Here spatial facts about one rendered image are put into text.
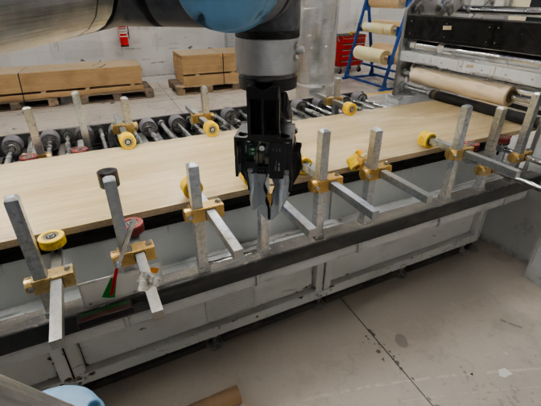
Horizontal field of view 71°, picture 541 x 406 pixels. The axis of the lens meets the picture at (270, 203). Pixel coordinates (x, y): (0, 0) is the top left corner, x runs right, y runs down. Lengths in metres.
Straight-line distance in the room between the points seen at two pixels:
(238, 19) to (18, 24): 0.15
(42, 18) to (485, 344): 2.31
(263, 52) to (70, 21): 0.20
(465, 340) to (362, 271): 0.63
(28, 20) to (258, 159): 0.28
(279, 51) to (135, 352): 1.69
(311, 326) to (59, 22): 2.03
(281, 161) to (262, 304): 1.65
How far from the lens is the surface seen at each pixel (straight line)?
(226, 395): 1.85
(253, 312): 2.03
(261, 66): 0.45
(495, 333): 2.47
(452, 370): 2.20
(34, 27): 0.31
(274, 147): 0.46
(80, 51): 8.32
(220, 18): 0.33
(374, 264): 2.39
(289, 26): 0.45
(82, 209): 1.58
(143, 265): 1.26
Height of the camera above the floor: 1.61
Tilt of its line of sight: 29 degrees down
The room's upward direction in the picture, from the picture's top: straight up
